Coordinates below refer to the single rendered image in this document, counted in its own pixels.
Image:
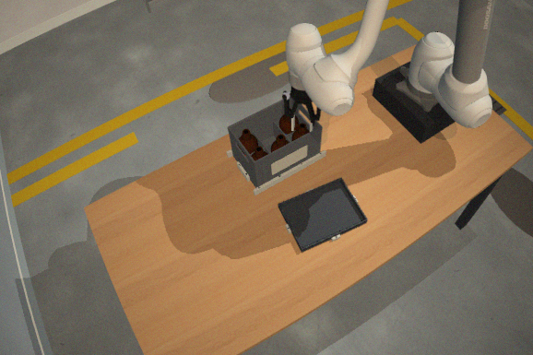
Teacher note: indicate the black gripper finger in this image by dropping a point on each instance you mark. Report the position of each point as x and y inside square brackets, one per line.
[312, 115]
[287, 112]

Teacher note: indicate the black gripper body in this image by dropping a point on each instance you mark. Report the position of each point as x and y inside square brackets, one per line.
[299, 94]

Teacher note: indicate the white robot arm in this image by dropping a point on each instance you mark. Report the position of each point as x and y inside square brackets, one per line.
[462, 90]

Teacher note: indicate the grey divided bottle crate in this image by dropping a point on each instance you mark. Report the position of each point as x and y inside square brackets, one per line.
[264, 125]

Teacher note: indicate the brown glass bottle with green label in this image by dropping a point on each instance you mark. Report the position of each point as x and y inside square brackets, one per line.
[280, 142]

